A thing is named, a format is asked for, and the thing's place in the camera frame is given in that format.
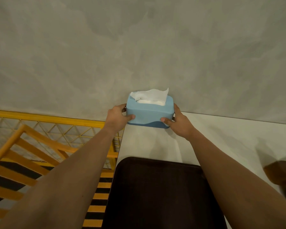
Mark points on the person's left hand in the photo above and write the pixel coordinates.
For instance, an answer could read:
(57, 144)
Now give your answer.
(115, 119)

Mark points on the yellow metal railing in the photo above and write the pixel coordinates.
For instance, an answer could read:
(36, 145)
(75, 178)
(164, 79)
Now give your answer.
(21, 164)

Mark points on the person's right thumb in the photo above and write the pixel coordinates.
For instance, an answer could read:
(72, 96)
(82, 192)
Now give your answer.
(167, 120)

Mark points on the dark brown tray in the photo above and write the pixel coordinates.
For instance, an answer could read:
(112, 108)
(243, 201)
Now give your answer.
(161, 195)

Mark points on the person's right hand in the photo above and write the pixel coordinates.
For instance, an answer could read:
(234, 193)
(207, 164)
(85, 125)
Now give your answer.
(181, 125)

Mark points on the brown wooden object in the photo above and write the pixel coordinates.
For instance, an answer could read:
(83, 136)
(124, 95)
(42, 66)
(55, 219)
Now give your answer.
(280, 172)

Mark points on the blue tissue box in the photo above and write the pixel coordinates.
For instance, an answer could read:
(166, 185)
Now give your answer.
(149, 112)

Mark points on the person's left thumb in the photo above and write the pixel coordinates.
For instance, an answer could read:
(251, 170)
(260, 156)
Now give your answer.
(128, 117)

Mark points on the person's left forearm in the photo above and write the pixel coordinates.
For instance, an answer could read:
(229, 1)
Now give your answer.
(59, 183)

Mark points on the yellow mesh fence panel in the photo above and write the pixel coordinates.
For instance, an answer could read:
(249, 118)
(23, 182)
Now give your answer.
(52, 133)

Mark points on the person's right forearm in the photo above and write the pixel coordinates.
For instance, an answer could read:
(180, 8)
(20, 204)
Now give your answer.
(240, 188)

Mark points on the white tissue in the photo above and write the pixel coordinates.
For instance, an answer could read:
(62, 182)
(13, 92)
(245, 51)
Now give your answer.
(150, 94)

